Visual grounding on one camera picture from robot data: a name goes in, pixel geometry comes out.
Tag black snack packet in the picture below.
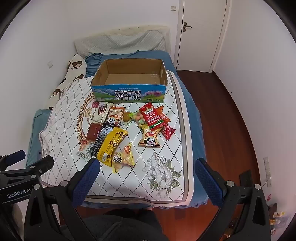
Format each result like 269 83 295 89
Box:
91 124 114 157

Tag grey white pillow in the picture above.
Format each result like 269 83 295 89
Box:
74 25 170 58

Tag clear yellow puff packet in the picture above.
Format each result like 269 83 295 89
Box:
112 142 135 174

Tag orange panda snack packet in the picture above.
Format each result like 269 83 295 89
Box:
105 107 126 127
138 124 162 147

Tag large red snack packet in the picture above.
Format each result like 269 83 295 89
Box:
139 102 167 132

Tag black floor item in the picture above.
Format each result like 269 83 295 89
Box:
239 170 252 186

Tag small round jelly cup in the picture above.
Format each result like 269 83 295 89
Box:
122 111 132 126

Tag white wall power strip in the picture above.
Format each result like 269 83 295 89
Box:
264 156 272 187

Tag small red snack packet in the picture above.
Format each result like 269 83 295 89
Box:
161 124 175 141

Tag white door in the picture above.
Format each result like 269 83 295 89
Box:
177 0 228 71

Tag white chocolate stick packet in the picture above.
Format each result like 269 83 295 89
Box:
92 102 114 123

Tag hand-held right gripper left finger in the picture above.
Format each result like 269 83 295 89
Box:
24 158 101 241

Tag floor clutter pile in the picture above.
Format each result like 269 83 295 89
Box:
266 192 292 235

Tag colourful candy ball bag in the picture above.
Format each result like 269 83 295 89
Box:
129 111 148 127

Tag yellow snack packet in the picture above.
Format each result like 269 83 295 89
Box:
97 127 129 166

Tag white snack bar packet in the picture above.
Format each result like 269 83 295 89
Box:
77 140 95 163

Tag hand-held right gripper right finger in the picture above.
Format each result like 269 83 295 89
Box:
194 158 271 241

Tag dark red snack packet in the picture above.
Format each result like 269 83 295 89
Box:
85 123 103 142

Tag person's dark clothing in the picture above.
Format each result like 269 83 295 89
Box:
82 208 169 241

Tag bear print pillow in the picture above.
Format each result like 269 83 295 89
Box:
47 54 88 109

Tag white floral quilted blanket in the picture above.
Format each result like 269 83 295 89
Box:
38 71 193 207

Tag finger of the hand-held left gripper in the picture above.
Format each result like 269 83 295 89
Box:
0 150 26 168
22 155 55 180

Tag printed cardboard box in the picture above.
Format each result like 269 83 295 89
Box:
91 58 168 103

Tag plain orange snack packet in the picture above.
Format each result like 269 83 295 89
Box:
155 105 171 124

